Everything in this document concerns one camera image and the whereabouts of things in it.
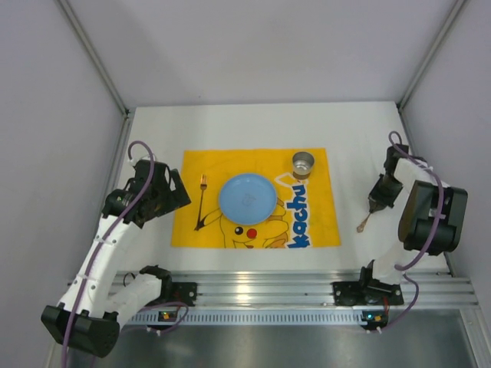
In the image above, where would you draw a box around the copper fork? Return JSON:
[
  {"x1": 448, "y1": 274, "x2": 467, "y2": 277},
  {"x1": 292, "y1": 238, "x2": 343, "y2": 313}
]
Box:
[{"x1": 194, "y1": 174, "x2": 208, "y2": 231}]

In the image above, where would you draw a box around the copper spoon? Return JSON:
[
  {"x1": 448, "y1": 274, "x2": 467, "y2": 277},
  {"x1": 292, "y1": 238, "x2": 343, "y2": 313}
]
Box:
[{"x1": 356, "y1": 212, "x2": 372, "y2": 233}]

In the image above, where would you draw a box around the blue plastic plate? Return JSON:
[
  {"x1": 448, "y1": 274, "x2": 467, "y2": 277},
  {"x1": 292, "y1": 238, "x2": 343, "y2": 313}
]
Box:
[{"x1": 219, "y1": 173, "x2": 277, "y2": 225}]

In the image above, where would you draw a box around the yellow Pikachu cloth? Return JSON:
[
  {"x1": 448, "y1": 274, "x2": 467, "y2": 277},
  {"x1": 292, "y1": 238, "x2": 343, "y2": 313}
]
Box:
[{"x1": 171, "y1": 148, "x2": 341, "y2": 249}]

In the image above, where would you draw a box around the steel cup with cork base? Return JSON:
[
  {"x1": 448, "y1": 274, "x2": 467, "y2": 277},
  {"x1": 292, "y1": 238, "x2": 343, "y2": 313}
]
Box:
[{"x1": 292, "y1": 151, "x2": 315, "y2": 180}]

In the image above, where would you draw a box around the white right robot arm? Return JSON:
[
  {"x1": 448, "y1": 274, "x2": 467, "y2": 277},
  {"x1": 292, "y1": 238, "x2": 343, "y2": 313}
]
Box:
[{"x1": 360, "y1": 143, "x2": 468, "y2": 292}]

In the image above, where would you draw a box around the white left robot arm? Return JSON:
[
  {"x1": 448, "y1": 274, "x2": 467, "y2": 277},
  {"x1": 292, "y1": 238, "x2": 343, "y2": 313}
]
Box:
[{"x1": 41, "y1": 159, "x2": 191, "y2": 358}]

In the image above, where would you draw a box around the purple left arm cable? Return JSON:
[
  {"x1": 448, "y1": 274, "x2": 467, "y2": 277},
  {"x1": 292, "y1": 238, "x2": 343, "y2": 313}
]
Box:
[{"x1": 60, "y1": 140, "x2": 190, "y2": 368}]

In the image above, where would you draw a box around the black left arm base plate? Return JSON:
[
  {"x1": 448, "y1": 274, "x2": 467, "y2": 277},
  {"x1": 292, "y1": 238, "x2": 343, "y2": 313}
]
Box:
[{"x1": 169, "y1": 281, "x2": 198, "y2": 307}]

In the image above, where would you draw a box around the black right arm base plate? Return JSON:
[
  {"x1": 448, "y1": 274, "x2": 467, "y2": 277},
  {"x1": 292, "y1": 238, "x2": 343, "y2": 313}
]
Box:
[{"x1": 332, "y1": 281, "x2": 404, "y2": 307}]

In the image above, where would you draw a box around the aluminium mounting rail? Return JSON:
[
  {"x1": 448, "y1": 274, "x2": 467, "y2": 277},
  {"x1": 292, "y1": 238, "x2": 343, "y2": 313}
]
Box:
[{"x1": 107, "y1": 269, "x2": 479, "y2": 307}]

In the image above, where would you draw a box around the perforated metal cable tray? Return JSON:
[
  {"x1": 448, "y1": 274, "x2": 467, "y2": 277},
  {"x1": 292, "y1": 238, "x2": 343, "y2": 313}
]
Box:
[{"x1": 127, "y1": 308, "x2": 387, "y2": 327}]

